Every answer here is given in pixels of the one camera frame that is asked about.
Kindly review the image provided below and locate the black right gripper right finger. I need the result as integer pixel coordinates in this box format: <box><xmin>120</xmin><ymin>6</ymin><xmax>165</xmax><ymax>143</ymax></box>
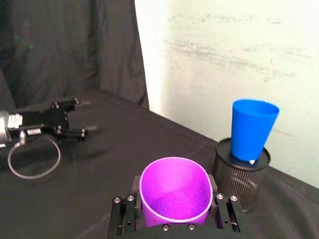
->
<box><xmin>207</xmin><ymin>174</ymin><xmax>244</xmax><ymax>234</ymax></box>

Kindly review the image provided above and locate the purple plastic cup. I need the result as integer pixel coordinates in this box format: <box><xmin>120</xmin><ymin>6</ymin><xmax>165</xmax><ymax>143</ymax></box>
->
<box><xmin>139</xmin><ymin>156</ymin><xmax>214</xmax><ymax>229</ymax></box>

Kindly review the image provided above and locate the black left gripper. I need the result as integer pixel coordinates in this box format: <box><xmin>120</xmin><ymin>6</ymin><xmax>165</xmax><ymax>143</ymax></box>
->
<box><xmin>19</xmin><ymin>97</ymin><xmax>98</xmax><ymax>142</ymax></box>

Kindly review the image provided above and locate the blue plastic cup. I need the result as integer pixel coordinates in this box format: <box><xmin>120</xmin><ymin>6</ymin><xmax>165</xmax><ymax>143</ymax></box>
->
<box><xmin>230</xmin><ymin>98</ymin><xmax>281</xmax><ymax>162</ymax></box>

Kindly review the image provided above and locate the black table cloth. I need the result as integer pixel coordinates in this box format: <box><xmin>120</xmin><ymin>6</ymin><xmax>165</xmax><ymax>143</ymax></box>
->
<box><xmin>0</xmin><ymin>89</ymin><xmax>319</xmax><ymax>239</ymax></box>

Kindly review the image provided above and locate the black hanging backdrop cloth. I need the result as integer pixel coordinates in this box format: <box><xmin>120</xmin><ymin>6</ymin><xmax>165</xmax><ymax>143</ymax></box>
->
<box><xmin>0</xmin><ymin>0</ymin><xmax>150</xmax><ymax>110</ymax></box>

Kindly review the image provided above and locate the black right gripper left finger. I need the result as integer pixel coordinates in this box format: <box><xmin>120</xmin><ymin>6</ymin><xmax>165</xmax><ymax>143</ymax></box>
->
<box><xmin>107</xmin><ymin>175</ymin><xmax>143</xmax><ymax>239</ymax></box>

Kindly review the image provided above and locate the thin dark looped cable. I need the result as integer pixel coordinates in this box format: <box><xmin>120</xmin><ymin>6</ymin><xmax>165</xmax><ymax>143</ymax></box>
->
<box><xmin>7</xmin><ymin>131</ymin><xmax>62</xmax><ymax>180</ymax></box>

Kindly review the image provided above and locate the black mesh cylinder holder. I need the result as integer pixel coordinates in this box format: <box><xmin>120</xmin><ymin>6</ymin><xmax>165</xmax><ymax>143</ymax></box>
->
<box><xmin>212</xmin><ymin>136</ymin><xmax>272</xmax><ymax>214</ymax></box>

